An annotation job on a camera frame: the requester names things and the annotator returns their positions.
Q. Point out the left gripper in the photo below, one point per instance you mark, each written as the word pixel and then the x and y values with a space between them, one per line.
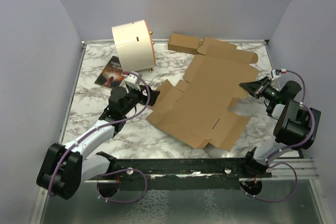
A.
pixel 144 98

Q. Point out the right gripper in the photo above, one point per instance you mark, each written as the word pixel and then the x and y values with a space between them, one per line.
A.
pixel 251 87

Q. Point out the brown cardboard box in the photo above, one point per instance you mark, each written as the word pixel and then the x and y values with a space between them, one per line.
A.
pixel 197 110

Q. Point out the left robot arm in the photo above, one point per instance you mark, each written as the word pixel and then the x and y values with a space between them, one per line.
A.
pixel 65 167

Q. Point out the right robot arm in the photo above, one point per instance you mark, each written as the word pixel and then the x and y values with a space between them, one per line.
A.
pixel 296 126

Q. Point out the dark paperback book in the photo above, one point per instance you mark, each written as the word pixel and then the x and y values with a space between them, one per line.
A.
pixel 111 76

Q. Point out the cream cylindrical container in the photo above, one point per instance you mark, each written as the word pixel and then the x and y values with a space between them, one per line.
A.
pixel 134 45

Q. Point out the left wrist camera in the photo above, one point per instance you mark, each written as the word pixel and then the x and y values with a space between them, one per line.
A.
pixel 131 79

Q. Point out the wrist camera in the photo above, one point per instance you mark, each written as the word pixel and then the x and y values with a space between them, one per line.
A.
pixel 131 79
pixel 276 73

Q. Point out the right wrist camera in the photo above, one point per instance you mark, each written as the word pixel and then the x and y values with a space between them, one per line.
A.
pixel 276 73

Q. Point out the aluminium table frame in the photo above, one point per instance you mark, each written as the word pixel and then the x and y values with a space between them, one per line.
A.
pixel 140 139

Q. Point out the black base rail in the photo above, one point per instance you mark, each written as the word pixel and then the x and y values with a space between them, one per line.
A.
pixel 178 174

